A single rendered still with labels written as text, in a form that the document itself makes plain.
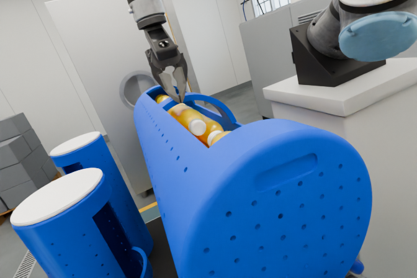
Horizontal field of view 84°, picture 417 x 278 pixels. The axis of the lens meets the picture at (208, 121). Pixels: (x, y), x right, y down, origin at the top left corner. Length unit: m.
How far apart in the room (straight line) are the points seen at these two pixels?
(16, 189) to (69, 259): 2.99
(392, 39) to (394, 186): 0.45
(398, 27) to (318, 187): 0.30
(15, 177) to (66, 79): 2.33
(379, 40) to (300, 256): 0.37
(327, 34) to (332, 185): 0.44
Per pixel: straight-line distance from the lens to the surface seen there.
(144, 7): 0.59
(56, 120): 5.57
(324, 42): 0.69
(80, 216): 0.83
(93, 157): 1.45
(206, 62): 5.57
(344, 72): 0.69
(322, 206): 0.34
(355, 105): 0.60
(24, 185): 3.79
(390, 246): 0.96
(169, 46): 0.51
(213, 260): 0.28
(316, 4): 2.28
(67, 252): 0.88
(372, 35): 0.50
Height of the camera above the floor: 1.35
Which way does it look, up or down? 18 degrees down
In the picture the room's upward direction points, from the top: 17 degrees counter-clockwise
